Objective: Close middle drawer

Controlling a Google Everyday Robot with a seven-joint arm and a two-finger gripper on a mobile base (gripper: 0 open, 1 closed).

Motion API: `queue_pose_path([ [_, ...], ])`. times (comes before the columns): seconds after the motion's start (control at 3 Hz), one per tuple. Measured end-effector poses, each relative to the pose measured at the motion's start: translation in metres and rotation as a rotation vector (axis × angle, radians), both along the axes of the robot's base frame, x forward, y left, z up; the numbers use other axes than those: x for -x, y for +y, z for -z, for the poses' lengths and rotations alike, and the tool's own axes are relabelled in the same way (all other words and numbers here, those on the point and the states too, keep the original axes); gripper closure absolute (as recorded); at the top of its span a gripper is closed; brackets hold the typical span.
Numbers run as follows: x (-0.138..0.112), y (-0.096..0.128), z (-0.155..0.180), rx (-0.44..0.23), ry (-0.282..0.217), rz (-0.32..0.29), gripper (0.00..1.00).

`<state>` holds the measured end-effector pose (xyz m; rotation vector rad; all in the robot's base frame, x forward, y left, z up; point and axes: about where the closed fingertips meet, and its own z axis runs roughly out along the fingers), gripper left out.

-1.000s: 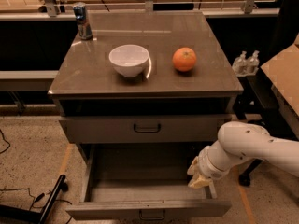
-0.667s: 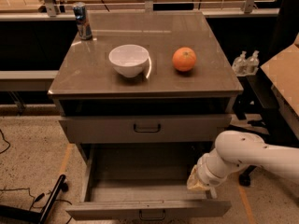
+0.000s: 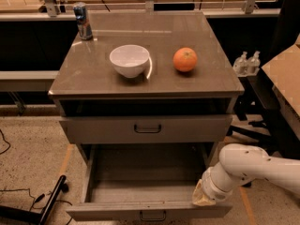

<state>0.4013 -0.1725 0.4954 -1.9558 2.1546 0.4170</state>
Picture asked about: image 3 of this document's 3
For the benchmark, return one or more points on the grey metal drawer cabinet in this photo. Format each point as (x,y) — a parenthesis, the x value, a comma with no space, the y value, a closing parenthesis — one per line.
(88,86)

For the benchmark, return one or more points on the blue silver drink can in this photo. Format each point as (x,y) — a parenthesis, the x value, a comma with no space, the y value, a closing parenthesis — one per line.
(84,27)

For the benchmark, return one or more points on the orange fruit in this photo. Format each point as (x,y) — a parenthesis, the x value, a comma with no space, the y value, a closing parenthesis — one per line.
(185,59)

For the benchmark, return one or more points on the right clear sanitizer bottle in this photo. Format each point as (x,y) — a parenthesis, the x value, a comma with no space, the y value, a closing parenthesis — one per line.
(253,63)

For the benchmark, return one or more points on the drawer with black handle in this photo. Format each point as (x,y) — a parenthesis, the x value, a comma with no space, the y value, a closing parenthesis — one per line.
(146,129)
(146,182)

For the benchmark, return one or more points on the white ceramic bowl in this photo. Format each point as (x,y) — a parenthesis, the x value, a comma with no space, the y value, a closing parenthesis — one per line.
(129,60)

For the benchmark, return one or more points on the black office chair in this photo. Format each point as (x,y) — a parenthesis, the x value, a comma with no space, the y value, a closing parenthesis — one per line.
(258,89)

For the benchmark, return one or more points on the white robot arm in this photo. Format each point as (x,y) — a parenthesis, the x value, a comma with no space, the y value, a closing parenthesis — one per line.
(239,164)

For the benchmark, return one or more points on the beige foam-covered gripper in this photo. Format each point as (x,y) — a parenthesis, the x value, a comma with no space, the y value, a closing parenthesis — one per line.
(208,185)

